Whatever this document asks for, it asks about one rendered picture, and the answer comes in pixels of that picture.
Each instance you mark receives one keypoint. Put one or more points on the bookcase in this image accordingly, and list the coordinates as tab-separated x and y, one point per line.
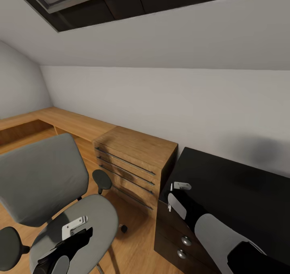
47	117
84	130
18	131

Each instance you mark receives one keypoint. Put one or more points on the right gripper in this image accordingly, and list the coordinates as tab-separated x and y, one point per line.
166	195

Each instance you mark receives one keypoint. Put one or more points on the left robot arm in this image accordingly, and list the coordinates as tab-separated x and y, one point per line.
57	260

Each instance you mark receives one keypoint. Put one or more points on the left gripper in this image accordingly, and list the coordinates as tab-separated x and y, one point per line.
79	239

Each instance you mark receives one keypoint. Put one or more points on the swivel chair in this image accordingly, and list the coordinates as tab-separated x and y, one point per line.
36	182

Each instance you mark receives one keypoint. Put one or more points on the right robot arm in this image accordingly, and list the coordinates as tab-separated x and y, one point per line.
232	252

